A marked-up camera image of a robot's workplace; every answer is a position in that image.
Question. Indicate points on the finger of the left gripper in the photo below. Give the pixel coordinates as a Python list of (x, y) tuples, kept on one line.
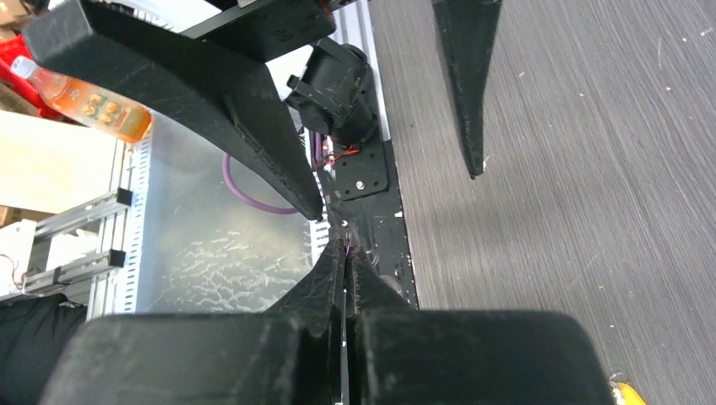
[(467, 30)]

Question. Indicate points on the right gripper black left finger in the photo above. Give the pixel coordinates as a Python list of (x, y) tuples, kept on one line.
[(287, 354)]

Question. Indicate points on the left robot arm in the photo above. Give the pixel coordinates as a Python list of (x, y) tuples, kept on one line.
[(325, 82)]

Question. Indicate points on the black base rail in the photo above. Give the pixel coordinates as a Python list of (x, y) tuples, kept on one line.
[(363, 205)]

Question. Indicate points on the red plastic crate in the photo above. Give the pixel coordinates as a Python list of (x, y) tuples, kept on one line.
[(15, 76)]

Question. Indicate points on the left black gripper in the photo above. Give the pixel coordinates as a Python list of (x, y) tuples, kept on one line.
[(224, 97)]

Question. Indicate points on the orange drink bottle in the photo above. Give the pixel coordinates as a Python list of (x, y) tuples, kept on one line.
[(91, 105)]

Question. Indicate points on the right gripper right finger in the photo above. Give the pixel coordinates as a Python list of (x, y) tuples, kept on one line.
[(398, 354)]

